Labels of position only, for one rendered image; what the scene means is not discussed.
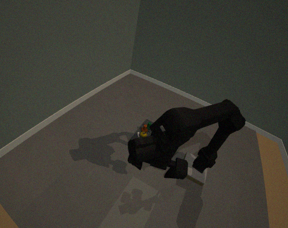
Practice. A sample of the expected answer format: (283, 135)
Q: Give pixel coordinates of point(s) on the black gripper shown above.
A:
(177, 170)

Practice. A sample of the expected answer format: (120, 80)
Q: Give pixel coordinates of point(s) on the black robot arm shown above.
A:
(181, 124)

